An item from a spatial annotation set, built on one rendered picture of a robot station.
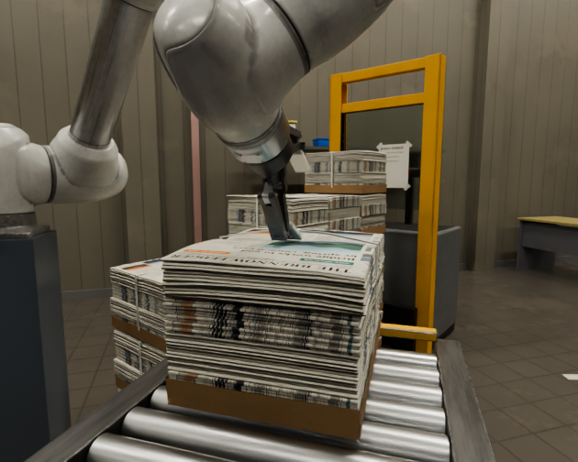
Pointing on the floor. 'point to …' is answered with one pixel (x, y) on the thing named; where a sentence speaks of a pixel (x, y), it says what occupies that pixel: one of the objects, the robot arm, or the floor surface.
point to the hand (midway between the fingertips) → (297, 201)
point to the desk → (554, 240)
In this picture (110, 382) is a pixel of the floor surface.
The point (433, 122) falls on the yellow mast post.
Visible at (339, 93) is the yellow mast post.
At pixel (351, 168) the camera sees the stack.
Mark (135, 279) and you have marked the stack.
